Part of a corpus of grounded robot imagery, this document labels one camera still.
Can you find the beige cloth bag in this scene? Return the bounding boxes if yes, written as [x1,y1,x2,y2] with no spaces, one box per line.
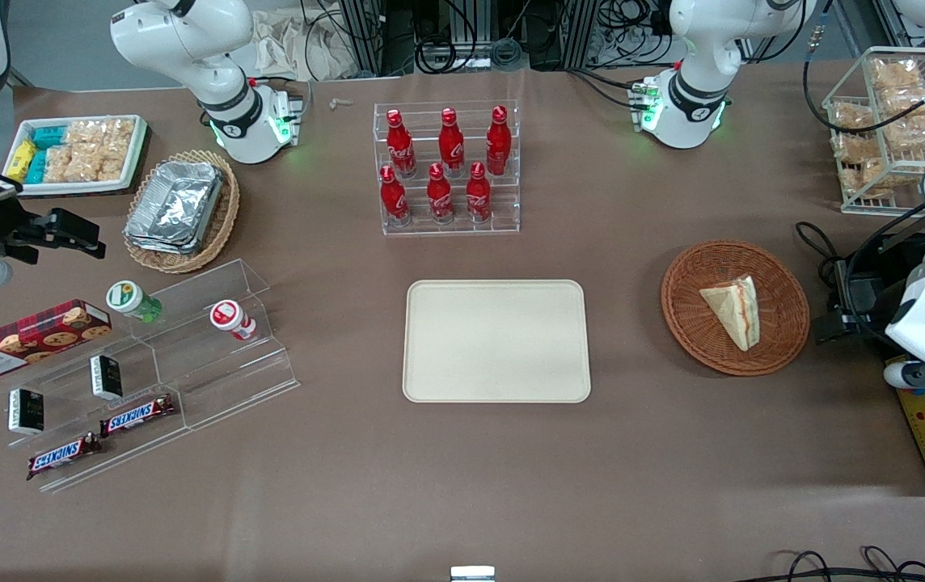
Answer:
[251,6,360,83]

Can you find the black table cable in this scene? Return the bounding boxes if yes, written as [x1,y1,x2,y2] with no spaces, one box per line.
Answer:
[793,221,845,282]

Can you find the black machine housing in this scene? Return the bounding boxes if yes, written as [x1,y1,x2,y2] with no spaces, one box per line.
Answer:
[830,206,925,344]

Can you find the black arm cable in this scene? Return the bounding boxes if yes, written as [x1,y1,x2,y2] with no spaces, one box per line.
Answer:
[800,0,925,137]

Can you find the brown round wicker basket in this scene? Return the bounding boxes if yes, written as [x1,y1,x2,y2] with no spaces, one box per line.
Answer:
[661,239,812,377]

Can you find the clear acrylic bottle rack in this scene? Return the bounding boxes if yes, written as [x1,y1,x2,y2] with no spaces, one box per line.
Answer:
[373,99,522,238]

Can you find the black floor cable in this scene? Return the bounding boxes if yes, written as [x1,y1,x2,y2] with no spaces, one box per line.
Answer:
[750,545,925,582]

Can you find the light oval wicker basket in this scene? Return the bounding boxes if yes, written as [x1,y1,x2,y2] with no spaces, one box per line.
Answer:
[122,149,242,275]

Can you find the red tartan cookie box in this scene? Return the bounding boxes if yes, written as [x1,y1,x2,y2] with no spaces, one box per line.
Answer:
[0,298,114,383]

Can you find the Snickers chocolate bar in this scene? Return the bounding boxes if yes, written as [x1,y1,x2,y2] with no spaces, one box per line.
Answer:
[25,432,104,483]
[98,393,177,438]

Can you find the small black box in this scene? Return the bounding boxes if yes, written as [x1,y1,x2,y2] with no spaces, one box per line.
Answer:
[7,387,46,437]
[89,353,125,402]

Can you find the green cap drink bottle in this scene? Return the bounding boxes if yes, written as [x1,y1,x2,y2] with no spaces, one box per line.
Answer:
[105,280,163,325]

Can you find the white wire basket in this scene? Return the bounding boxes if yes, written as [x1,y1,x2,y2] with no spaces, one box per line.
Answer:
[822,45,925,217]

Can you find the red cap drink bottle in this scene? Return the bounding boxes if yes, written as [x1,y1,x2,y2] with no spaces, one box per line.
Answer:
[209,299,258,343]

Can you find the yellow snack packet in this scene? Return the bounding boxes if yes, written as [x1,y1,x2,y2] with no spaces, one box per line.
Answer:
[6,138,38,184]

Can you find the clear rice cracker bag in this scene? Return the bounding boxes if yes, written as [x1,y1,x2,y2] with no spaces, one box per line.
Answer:
[78,144,134,184]
[42,144,83,185]
[64,118,137,153]

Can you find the beige rectangular tray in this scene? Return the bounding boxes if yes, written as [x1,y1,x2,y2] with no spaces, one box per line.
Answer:
[402,279,593,404]

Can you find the red cola bottle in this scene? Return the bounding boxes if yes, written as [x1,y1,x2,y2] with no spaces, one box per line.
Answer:
[385,108,418,179]
[464,161,494,224]
[484,104,513,177]
[426,162,456,226]
[437,107,467,178]
[378,164,413,228]

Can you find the aluminium foil tray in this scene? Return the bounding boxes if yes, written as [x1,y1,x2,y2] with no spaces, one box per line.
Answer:
[125,159,226,247]
[125,228,209,256]

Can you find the clear fried snack bag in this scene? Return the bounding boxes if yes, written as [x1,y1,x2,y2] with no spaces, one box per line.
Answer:
[830,102,877,135]
[885,112,925,153]
[841,156,925,200]
[830,132,889,164]
[869,57,922,90]
[877,84,925,117]

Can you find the white rectangular snack tray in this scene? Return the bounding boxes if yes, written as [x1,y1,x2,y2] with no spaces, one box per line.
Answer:
[2,114,149,198]

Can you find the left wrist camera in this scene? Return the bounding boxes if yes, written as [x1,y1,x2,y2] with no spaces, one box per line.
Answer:
[882,361,925,392]

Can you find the clear acrylic step display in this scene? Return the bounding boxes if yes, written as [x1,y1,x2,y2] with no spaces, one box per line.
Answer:
[0,258,302,495]

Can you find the triangular sandwich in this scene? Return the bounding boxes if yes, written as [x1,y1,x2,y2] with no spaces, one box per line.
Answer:
[699,274,762,352]

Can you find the aluminium frame rack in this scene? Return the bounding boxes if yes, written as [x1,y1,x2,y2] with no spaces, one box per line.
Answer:
[337,0,678,78]

